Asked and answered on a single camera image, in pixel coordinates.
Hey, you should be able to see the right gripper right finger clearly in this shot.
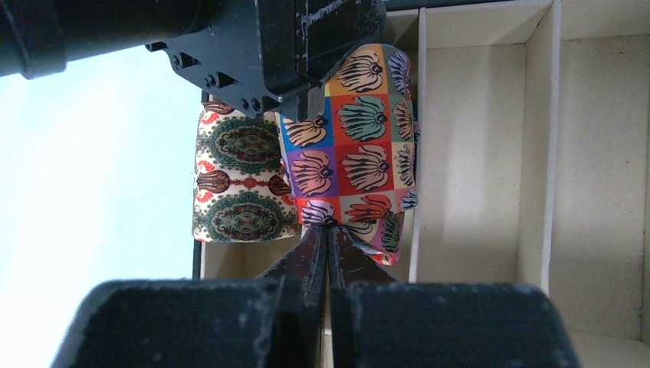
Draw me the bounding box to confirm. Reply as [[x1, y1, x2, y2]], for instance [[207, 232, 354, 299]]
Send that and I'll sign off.
[[326, 227, 579, 367]]

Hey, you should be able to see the rolled tie far compartment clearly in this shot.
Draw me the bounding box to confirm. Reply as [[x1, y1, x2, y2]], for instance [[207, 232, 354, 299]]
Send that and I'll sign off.
[[192, 101, 300, 243]]

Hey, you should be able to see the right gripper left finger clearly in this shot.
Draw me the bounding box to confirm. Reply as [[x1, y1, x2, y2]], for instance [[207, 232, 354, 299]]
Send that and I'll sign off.
[[53, 226, 327, 367]]

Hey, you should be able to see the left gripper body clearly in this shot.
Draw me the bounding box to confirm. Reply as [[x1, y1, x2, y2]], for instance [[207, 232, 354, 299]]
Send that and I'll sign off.
[[1, 1, 284, 117]]

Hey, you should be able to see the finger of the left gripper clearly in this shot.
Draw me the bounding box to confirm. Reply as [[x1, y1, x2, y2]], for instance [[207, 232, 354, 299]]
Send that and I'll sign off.
[[254, 1, 386, 121]]

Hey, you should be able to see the colourful patterned tie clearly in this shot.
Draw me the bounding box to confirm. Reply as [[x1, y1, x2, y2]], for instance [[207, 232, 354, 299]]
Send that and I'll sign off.
[[277, 44, 418, 265]]

